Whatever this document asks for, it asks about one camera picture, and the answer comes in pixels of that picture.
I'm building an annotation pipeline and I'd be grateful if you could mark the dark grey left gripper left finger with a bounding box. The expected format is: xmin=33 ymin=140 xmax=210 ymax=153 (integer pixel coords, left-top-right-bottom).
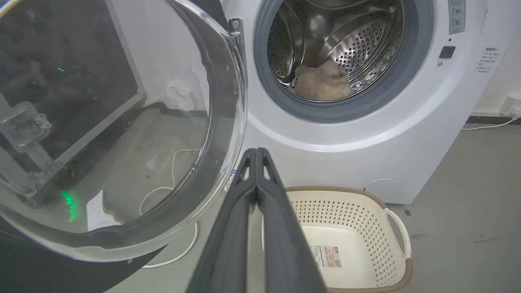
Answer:
xmin=186 ymin=148 xmax=258 ymax=293

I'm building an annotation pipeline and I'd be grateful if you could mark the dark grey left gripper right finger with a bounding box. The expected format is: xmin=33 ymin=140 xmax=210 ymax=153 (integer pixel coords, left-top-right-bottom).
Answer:
xmin=256 ymin=147 xmax=328 ymax=293

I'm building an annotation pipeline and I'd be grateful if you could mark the transparent washer door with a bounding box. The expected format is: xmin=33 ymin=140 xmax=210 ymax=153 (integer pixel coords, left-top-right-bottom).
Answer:
xmin=0 ymin=0 xmax=249 ymax=293

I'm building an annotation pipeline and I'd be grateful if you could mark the white front-load washing machine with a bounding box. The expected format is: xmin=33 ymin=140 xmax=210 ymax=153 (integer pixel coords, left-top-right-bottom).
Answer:
xmin=220 ymin=0 xmax=521 ymax=205

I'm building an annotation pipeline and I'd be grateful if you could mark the cream perforated laundry basket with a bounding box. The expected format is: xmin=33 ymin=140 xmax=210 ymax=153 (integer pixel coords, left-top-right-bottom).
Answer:
xmin=261 ymin=186 xmax=414 ymax=293

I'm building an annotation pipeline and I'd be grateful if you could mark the beige fluffy cloth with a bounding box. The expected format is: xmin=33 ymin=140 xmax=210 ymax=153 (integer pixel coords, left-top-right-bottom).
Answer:
xmin=293 ymin=60 xmax=354 ymax=102

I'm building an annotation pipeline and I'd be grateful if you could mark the white power cable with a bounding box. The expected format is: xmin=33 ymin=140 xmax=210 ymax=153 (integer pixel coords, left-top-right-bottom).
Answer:
xmin=138 ymin=148 xmax=200 ymax=269

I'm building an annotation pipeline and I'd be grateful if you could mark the white cable with plug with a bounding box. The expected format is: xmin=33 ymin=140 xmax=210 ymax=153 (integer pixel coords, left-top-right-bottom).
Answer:
xmin=461 ymin=107 xmax=521 ymax=131

